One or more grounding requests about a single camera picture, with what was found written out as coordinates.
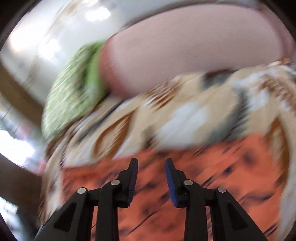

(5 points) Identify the pink bolster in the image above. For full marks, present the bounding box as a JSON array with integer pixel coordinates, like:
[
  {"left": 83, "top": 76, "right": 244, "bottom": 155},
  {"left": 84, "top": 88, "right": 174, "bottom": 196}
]
[{"left": 99, "top": 5, "right": 296, "bottom": 98}]

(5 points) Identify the green checkered pillow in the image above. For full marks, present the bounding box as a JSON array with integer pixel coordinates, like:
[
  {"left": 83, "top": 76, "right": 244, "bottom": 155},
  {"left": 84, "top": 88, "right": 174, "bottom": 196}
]
[{"left": 42, "top": 41, "right": 110, "bottom": 143}]

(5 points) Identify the leaf-print blanket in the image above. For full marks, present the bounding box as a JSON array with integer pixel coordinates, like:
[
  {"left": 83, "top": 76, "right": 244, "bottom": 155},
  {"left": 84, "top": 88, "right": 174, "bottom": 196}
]
[{"left": 39, "top": 58, "right": 296, "bottom": 232}]

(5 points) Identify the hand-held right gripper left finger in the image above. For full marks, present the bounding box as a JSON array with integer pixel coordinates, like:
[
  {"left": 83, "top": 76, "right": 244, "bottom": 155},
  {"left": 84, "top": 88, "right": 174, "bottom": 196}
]
[{"left": 35, "top": 158, "right": 139, "bottom": 241}]

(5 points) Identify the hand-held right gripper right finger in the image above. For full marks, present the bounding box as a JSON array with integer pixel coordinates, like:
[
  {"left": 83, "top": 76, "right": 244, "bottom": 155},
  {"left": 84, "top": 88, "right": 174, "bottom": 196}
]
[{"left": 165, "top": 158, "right": 269, "bottom": 241}]

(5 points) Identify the brown wooden door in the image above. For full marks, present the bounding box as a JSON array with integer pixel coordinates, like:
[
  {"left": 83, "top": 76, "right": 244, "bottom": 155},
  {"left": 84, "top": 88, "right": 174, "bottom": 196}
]
[{"left": 0, "top": 62, "right": 49, "bottom": 218}]

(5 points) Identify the orange floral garment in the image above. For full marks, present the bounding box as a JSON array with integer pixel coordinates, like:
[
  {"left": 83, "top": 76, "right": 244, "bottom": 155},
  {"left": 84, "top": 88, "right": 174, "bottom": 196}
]
[{"left": 61, "top": 132, "right": 289, "bottom": 241}]

